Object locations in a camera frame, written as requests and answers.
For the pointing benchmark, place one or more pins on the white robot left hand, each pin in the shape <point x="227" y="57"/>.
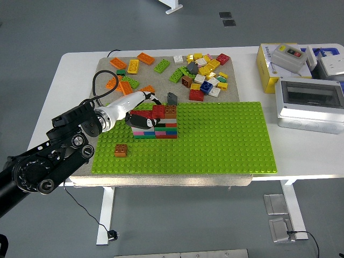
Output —
<point x="123" y="103"/>

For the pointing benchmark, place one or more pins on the red square brick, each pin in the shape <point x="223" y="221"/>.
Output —
<point x="196" y="95"/>
<point x="223" y="59"/>
<point x="159" y="110"/>

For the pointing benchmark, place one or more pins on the brown square brick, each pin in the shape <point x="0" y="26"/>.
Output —
<point x="121" y="151"/>
<point x="170" y="111"/>
<point x="187" y="81"/>

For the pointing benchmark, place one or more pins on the blue square brick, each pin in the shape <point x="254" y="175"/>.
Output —
<point x="206" y="87"/>

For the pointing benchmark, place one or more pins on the orange long brick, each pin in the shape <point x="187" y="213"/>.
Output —
<point x="118" y="63"/>
<point x="110" y="84"/>
<point x="147" y="88"/>
<point x="125" y="87"/>
<point x="146" y="58"/>

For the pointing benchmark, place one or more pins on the red long brick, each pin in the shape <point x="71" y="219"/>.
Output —
<point x="139" y="112"/>

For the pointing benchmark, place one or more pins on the lime green long brick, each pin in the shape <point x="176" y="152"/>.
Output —
<point x="162" y="65"/>
<point x="176" y="75"/>
<point x="131" y="82"/>
<point x="185" y="70"/>

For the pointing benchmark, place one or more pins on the small dark green brick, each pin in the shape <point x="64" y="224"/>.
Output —
<point x="121" y="72"/>

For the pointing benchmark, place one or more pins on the yellow long brick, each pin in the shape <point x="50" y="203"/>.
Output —
<point x="133" y="66"/>

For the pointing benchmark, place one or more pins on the dark grey slope brick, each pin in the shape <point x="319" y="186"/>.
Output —
<point x="172" y="99"/>

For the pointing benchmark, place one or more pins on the white square brick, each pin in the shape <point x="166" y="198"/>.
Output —
<point x="214" y="92"/>
<point x="199" y="78"/>
<point x="213" y="81"/>
<point x="178" y="59"/>
<point x="200" y="62"/>

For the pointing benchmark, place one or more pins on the yellow square brick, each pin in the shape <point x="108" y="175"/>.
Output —
<point x="198" y="56"/>
<point x="207" y="58"/>
<point x="223" y="75"/>
<point x="190" y="57"/>
<point x="211" y="75"/>
<point x="214" y="64"/>
<point x="195" y="86"/>
<point x="204" y="70"/>
<point x="222" y="86"/>

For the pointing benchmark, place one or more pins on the small pink brick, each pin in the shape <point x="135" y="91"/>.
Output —
<point x="210" y="56"/>

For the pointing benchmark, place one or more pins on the small green flat brick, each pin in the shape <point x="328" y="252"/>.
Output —
<point x="221" y="79"/>

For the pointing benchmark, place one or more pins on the grey-brown mat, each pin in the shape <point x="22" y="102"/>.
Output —
<point x="158" y="83"/>

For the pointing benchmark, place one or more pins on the green studded baseplate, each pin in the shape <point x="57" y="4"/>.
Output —
<point x="215" y="139"/>

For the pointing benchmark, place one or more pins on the white furniture foot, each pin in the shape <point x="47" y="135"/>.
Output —
<point x="173" y="8"/>

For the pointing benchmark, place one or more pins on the white table leg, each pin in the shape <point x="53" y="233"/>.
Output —
<point x="106" y="215"/>
<point x="291" y="204"/>

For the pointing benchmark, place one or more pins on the black plug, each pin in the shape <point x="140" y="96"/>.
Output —
<point x="111" y="235"/>

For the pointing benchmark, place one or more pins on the black floor outlet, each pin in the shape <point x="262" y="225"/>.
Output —
<point x="229" y="22"/>
<point x="225" y="14"/>

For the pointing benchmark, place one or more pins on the yellow cardboard box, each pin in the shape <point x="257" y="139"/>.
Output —
<point x="264" y="72"/>

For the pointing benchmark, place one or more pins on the long metal plate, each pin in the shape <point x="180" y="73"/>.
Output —
<point x="188" y="254"/>

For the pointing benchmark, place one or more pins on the metal floor plate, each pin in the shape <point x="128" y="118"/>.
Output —
<point x="275" y="204"/>
<point x="279" y="229"/>

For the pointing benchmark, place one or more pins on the grey distribution box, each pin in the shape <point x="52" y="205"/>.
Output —
<point x="309" y="115"/>

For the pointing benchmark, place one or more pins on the white plastic panel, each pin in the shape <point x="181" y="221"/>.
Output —
<point x="311" y="57"/>

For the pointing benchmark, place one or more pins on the blue plastic bin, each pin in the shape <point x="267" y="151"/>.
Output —
<point x="330" y="51"/>

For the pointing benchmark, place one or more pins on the multicoloured brick wall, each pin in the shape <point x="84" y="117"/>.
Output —
<point x="166" y="133"/>

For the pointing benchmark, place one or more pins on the grey push-button switch box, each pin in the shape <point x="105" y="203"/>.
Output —
<point x="285" y="60"/>

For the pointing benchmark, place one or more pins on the white wall socket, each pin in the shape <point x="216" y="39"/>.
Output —
<point x="332" y="65"/>

